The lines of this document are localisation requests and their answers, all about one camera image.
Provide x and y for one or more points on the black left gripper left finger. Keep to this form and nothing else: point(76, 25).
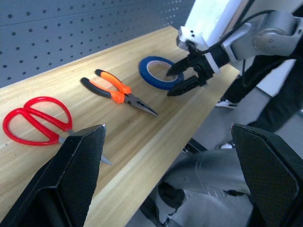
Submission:
point(71, 177)

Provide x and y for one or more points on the silver robot body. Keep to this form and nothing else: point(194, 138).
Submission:
point(208, 170)

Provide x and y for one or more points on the grey metal pegboard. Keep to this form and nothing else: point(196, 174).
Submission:
point(71, 28)

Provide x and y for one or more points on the orange black needle-nose pliers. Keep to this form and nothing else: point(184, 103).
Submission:
point(118, 86)

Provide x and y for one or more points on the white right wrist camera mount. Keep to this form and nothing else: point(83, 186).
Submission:
point(187, 35)

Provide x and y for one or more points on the black table frame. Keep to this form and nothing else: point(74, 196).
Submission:
point(195, 145)

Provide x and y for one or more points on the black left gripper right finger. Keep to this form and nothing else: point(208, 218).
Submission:
point(267, 177)

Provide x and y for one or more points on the white post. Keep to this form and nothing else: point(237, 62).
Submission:
point(213, 16)

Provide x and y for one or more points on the person in dark clothes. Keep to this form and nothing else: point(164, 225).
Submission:
point(272, 94)

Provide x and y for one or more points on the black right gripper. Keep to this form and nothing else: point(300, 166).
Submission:
point(201, 66)

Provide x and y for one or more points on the blue tape roll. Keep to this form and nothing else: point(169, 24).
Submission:
point(143, 71)

